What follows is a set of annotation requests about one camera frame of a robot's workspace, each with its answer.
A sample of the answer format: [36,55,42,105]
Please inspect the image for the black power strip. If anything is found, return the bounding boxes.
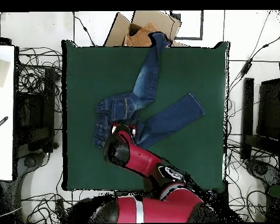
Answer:
[56,198,67,223]
[215,180,230,216]

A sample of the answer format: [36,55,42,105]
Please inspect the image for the blue denim jeans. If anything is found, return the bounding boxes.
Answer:
[92,31,206,150]

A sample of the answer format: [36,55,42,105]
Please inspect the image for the brown cardboard box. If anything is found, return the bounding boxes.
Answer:
[103,10,190,47]

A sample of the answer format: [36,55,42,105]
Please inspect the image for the black rectangular frame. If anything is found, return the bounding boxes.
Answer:
[169,10,204,41]

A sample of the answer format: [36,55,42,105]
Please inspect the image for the white table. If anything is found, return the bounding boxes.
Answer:
[0,44,15,181]

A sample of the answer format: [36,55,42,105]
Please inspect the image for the tangled black cables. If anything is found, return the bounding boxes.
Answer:
[17,46,64,113]
[20,190,73,223]
[223,135,269,222]

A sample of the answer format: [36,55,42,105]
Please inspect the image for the black threaded rod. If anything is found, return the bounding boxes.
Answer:
[0,115,9,135]

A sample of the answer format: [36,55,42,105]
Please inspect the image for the thin black cable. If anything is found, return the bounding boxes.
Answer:
[72,11,96,47]

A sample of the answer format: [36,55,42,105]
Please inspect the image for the black cable with adapter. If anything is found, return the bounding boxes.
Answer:
[228,27,280,94]

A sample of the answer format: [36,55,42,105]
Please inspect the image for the dark green table cloth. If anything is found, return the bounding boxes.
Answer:
[61,39,230,191]

